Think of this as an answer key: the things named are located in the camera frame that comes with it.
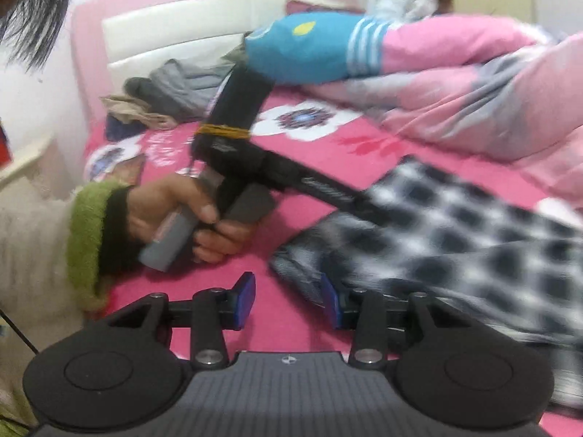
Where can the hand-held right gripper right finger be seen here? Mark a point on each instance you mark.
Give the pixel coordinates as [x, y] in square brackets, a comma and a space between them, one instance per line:
[330, 302]

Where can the blue pillow with white stripes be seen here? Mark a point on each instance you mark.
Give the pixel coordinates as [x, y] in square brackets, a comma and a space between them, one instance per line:
[300, 57]

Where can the black white plaid pants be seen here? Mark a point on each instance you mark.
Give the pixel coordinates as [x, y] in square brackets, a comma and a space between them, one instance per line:
[455, 236]

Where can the pink white headboard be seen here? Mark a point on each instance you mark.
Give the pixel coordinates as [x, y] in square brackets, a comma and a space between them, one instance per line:
[182, 32]

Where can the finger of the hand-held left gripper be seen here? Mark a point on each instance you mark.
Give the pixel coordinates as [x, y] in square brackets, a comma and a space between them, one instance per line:
[375, 207]

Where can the person's dark hair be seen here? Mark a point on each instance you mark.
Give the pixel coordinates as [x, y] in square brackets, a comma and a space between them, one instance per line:
[41, 9]

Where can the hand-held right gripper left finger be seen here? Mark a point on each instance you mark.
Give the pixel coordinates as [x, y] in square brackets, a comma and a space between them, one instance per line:
[246, 300]

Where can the khaki garment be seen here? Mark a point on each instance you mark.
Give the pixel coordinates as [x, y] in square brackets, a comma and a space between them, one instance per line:
[132, 109]

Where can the red object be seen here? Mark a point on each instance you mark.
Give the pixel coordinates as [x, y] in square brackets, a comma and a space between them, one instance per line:
[4, 143]

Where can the pink grey quilt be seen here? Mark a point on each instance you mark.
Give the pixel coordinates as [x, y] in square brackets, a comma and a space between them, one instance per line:
[455, 77]

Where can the person's left hand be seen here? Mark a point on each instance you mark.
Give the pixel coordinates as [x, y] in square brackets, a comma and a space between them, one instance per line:
[155, 200]

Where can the dark blue garment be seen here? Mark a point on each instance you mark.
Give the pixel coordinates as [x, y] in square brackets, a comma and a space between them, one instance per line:
[120, 127]

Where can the white bedside table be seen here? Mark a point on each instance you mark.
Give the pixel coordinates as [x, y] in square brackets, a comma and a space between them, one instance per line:
[27, 164]

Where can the pink floral bed sheet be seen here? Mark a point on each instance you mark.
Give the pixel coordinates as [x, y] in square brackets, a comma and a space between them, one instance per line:
[282, 323]

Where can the grey garment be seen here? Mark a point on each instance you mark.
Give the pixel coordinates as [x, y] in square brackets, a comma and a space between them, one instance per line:
[182, 82]

